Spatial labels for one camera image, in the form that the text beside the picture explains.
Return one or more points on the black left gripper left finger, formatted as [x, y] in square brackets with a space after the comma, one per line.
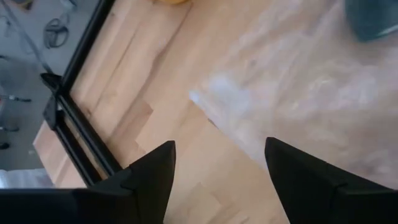
[109, 205]

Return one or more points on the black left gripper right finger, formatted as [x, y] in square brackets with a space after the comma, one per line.
[326, 199]

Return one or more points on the clear plastic bag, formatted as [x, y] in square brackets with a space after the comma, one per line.
[295, 93]

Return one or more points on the green bandage roll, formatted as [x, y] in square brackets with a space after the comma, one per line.
[370, 18]

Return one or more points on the yellow plastic bin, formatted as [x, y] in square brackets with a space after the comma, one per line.
[172, 1]

